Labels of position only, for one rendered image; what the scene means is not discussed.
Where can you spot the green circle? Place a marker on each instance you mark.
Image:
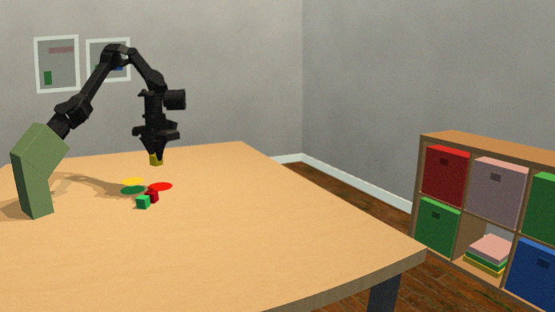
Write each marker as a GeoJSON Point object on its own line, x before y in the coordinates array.
{"type": "Point", "coordinates": [132, 189]}

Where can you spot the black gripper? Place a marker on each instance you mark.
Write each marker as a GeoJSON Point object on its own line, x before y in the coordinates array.
{"type": "Point", "coordinates": [154, 124]}

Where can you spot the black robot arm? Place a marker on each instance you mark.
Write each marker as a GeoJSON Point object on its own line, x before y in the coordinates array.
{"type": "Point", "coordinates": [78, 107]}

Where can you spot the yellow circle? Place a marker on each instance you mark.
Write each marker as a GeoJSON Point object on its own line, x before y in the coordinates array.
{"type": "Point", "coordinates": [132, 181]}

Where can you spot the red circle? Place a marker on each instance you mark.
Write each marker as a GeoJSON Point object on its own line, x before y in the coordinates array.
{"type": "Point", "coordinates": [160, 186]}

